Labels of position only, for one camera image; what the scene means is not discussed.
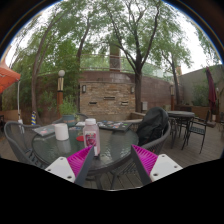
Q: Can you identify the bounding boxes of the black laptop with stickers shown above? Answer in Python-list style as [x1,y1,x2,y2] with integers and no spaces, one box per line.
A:
[96,120,133,132]

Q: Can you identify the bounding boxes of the grey laptop with stickers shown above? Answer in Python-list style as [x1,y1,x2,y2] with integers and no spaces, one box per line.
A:
[33,124,56,138]

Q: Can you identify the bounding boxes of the pink drink bottle white cap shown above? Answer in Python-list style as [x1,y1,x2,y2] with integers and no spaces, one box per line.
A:
[82,118,101,157]

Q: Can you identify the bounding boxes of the white ceramic cup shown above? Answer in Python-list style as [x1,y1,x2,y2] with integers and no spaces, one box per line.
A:
[54,122,70,141]

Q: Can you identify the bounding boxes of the orange patio umbrella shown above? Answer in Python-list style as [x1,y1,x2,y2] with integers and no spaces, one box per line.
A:
[0,61,22,95]

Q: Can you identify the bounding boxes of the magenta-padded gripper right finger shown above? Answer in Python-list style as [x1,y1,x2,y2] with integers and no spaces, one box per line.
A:
[130,144,184,186]

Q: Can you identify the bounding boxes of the black backpack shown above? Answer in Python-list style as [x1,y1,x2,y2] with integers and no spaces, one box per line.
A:
[136,106,170,147]

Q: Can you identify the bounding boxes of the black metal chair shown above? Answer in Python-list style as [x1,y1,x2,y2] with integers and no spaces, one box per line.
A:
[181,109,212,155]

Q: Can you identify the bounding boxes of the round dark patio table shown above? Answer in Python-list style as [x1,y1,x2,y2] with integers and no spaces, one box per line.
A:
[166,110,196,139]

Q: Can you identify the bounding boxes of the lamp post with white globe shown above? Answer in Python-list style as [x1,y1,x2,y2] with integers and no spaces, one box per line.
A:
[56,69,66,114]

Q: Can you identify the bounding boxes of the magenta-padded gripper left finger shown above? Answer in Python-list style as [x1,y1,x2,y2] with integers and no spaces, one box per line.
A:
[44,145,97,188]

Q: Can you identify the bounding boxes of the closed maroon umbrella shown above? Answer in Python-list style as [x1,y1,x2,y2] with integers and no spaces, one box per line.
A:
[205,66,218,116]

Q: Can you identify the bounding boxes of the yellow blue striped post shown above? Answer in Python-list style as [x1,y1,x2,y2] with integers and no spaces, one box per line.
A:
[30,110,38,126]

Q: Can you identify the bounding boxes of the potted plant in teal pot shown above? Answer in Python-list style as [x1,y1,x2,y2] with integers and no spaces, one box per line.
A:
[59,96,79,127]

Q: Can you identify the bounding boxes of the colourful sticker sheet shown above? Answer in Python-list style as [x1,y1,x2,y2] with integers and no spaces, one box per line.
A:
[68,125,84,132]

